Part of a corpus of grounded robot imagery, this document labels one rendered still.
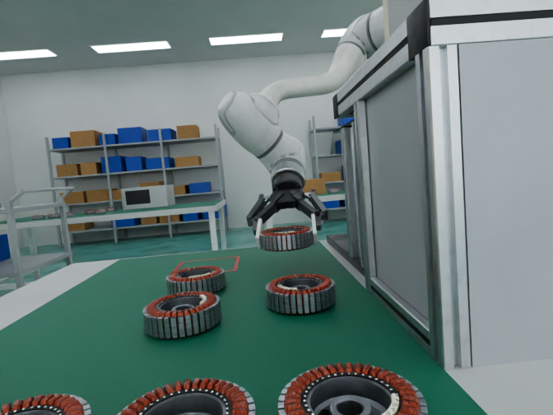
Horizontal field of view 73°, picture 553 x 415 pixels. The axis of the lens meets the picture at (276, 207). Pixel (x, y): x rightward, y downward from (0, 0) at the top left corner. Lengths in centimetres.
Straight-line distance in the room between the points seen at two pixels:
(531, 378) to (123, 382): 42
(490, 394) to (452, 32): 34
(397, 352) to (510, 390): 11
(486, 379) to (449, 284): 9
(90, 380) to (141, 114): 753
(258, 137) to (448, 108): 63
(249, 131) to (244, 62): 689
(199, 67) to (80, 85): 230
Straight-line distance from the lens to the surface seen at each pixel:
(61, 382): 52
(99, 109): 820
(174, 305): 62
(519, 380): 45
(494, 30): 45
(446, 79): 42
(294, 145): 102
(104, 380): 50
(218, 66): 784
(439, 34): 42
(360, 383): 36
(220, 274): 73
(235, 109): 96
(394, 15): 82
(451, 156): 41
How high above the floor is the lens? 96
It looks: 5 degrees down
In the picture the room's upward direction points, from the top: 5 degrees counter-clockwise
